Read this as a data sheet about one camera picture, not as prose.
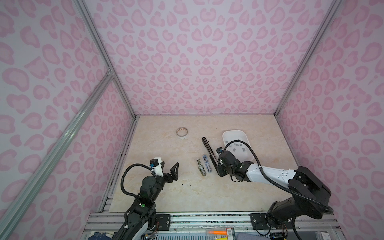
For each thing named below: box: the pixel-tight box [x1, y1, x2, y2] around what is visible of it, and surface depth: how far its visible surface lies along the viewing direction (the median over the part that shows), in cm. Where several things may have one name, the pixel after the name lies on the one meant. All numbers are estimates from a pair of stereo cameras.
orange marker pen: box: [208, 230, 228, 235], surface depth 71 cm
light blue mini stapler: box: [202, 154, 212, 173], surface depth 95 cm
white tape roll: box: [176, 127, 189, 139], surface depth 112 cm
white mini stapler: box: [197, 159, 207, 177], surface depth 92 cm
